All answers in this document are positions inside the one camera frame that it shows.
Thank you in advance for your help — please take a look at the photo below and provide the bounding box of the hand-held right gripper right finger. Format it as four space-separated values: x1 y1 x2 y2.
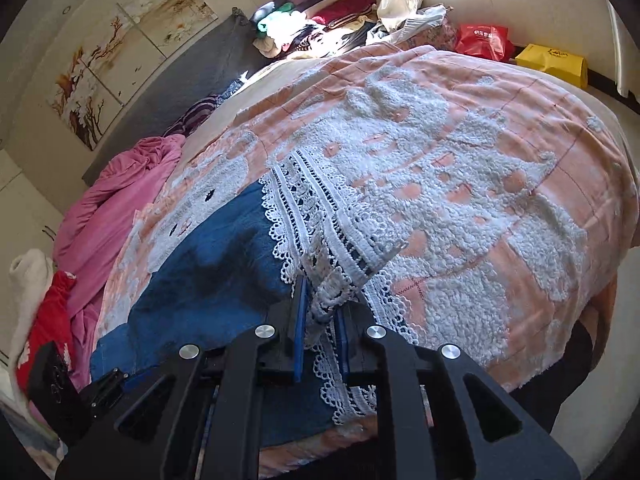
334 302 583 480

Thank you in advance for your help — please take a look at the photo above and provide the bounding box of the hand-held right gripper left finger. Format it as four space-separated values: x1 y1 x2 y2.
55 276 311 480

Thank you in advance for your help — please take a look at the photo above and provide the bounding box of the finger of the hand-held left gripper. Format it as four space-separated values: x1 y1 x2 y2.
81 368 132 419

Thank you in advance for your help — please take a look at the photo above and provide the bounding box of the blue denim pants white lace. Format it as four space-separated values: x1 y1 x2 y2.
90 149 431 448

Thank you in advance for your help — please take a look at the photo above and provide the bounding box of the red cloth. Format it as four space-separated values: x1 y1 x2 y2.
15 270 78 391

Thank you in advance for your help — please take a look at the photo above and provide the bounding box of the white fluffy cloth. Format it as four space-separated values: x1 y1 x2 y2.
10 247 58 361

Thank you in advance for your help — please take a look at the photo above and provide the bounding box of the pink quilt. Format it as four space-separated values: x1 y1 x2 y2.
52 135 186 391

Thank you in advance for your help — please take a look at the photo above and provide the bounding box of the white wardrobe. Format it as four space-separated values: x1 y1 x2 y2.
0 147 66 361

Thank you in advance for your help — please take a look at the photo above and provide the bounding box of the peach white terry blanket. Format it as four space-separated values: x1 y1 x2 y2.
95 42 640 466

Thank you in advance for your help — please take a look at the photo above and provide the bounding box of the purple striped pillow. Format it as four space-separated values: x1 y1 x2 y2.
162 95 221 138

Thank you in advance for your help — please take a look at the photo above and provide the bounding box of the grey quilted headboard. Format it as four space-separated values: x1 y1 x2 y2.
82 7 273 188

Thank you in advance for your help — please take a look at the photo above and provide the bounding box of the pile of folded clothes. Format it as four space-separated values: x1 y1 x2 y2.
250 0 396 61

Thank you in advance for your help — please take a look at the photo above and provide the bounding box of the white grey shirt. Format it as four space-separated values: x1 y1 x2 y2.
365 4 453 46

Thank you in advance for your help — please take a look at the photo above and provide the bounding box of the red plastic bag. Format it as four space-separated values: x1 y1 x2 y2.
454 24 516 63

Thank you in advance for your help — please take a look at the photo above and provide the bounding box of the yellow paper bag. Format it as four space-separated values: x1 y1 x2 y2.
515 43 590 90

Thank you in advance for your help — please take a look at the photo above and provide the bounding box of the tree wall painting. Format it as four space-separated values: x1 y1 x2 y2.
47 0 219 152

